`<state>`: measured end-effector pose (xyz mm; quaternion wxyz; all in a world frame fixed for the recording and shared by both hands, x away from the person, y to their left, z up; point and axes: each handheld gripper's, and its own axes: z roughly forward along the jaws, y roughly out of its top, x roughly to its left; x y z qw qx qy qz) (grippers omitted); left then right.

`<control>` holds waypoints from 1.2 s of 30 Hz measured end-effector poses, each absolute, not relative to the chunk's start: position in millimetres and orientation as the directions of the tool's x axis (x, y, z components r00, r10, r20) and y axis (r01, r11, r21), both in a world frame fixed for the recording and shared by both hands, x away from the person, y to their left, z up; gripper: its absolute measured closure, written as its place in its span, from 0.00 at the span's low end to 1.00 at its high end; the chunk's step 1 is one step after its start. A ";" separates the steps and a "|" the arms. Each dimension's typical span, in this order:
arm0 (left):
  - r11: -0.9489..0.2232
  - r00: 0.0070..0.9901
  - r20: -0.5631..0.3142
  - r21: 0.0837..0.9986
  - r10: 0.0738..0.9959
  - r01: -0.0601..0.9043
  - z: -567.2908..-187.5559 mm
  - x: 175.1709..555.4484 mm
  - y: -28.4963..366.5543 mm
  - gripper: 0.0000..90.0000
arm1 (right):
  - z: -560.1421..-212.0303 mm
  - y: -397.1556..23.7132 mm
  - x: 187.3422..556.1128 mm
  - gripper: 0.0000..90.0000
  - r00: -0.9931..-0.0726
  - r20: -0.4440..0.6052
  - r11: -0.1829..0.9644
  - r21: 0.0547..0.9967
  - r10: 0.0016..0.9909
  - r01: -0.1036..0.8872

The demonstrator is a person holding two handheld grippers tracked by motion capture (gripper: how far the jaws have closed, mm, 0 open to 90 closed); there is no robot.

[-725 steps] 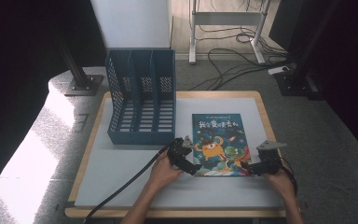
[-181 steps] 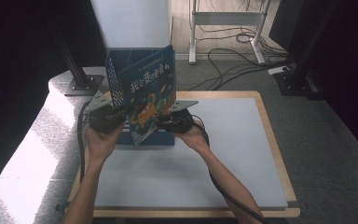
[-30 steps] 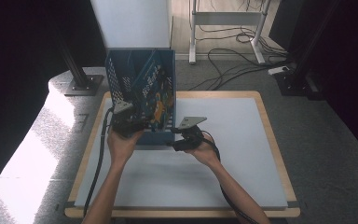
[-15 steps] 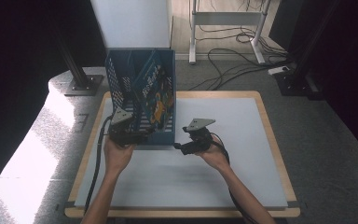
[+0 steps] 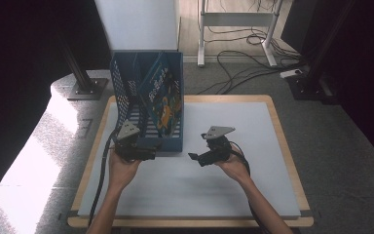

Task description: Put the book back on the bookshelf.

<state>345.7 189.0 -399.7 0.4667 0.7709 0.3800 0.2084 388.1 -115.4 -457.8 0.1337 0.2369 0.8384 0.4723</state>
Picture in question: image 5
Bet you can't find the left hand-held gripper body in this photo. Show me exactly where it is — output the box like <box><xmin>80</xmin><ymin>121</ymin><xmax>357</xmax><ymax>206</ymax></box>
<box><xmin>113</xmin><ymin>120</ymin><xmax>144</xmax><ymax>163</ymax></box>

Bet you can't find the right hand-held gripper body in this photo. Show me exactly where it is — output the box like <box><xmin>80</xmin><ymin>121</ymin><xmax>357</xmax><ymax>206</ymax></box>
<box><xmin>198</xmin><ymin>125</ymin><xmax>237</xmax><ymax>165</ymax></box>

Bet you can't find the blue file rack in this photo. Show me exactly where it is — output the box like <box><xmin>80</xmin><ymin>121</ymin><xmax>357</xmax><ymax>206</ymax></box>
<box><xmin>109</xmin><ymin>49</ymin><xmax>185</xmax><ymax>153</ymax></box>

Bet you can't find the colourful picture book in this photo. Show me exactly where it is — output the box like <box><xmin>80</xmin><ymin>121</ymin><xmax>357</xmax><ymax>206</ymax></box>
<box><xmin>136</xmin><ymin>59</ymin><xmax>183</xmax><ymax>139</ymax></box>

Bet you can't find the person's right hand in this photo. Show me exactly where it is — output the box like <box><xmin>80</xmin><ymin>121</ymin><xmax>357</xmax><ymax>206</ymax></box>
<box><xmin>213</xmin><ymin>144</ymin><xmax>251</xmax><ymax>185</ymax></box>

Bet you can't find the person's left hand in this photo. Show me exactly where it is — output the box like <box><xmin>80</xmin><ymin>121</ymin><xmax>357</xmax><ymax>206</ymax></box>
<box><xmin>108</xmin><ymin>148</ymin><xmax>142</xmax><ymax>193</ymax></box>

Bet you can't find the black metal stand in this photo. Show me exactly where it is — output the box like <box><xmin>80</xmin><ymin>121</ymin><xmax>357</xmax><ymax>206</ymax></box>
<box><xmin>56</xmin><ymin>32</ymin><xmax>109</xmax><ymax>101</ymax></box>
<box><xmin>286</xmin><ymin>0</ymin><xmax>359</xmax><ymax>102</ymax></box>

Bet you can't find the white power strip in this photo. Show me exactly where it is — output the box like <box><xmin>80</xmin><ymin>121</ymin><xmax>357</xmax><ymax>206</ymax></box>
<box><xmin>279</xmin><ymin>68</ymin><xmax>304</xmax><ymax>80</ymax></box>

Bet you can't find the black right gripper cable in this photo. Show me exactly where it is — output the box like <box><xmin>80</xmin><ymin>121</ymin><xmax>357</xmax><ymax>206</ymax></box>
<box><xmin>228</xmin><ymin>140</ymin><xmax>271</xmax><ymax>234</ymax></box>

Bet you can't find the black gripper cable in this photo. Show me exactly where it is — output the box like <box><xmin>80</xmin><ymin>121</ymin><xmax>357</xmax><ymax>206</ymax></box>
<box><xmin>87</xmin><ymin>127</ymin><xmax>121</xmax><ymax>227</ymax></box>
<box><xmin>228</xmin><ymin>140</ymin><xmax>271</xmax><ymax>234</ymax></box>

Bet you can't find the white board with wooden frame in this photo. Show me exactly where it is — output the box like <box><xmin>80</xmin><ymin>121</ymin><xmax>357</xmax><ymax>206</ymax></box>
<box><xmin>77</xmin><ymin>101</ymin><xmax>302</xmax><ymax>218</ymax></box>

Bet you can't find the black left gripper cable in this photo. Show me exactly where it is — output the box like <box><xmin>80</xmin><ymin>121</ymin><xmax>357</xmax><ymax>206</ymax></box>
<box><xmin>87</xmin><ymin>127</ymin><xmax>121</xmax><ymax>227</ymax></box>

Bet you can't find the black floor cable tangle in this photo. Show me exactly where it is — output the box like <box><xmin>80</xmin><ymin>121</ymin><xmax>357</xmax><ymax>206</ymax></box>
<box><xmin>196</xmin><ymin>0</ymin><xmax>308</xmax><ymax>96</ymax></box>

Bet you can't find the white metal table frame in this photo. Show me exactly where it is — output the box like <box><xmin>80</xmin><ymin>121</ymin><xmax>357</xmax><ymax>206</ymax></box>
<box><xmin>197</xmin><ymin>0</ymin><xmax>285</xmax><ymax>68</ymax></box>

